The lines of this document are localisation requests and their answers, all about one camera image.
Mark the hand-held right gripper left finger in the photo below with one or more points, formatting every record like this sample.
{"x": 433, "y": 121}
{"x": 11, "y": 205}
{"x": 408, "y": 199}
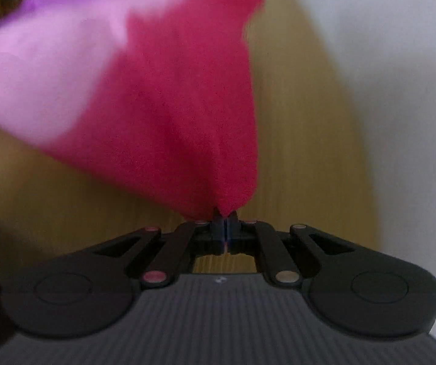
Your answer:
{"x": 215, "y": 236}

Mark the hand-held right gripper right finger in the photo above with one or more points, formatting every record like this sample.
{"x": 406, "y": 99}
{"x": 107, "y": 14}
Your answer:
{"x": 237, "y": 236}

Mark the purple pink red gradient cloth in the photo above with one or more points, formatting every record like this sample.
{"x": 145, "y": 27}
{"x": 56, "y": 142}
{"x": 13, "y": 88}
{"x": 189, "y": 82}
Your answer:
{"x": 157, "y": 95}

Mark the bamboo mat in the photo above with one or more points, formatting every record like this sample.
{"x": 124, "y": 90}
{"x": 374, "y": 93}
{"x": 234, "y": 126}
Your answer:
{"x": 309, "y": 159}

